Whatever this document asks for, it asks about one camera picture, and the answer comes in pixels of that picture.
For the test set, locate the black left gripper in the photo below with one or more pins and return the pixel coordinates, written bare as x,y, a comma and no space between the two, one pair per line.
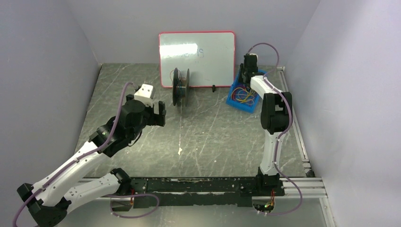
155,114

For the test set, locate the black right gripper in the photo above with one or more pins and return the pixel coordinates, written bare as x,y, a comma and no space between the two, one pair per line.
245,73

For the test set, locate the black perforated cable spool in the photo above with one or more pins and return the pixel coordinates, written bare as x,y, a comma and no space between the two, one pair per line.
181,85

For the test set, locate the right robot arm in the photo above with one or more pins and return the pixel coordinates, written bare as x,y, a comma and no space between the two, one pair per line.
276,119

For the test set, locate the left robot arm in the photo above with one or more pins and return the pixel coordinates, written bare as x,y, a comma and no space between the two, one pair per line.
52,198

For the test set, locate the blue plastic bin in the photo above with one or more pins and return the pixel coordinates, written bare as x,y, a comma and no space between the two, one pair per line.
241,96

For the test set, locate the red framed whiteboard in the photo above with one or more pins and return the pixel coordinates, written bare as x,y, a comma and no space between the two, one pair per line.
208,56

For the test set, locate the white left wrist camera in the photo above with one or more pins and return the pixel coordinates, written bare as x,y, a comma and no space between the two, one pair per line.
145,94

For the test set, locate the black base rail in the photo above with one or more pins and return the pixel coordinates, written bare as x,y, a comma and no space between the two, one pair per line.
201,191

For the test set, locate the aluminium frame rail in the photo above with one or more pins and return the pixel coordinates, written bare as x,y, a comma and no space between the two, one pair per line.
296,164

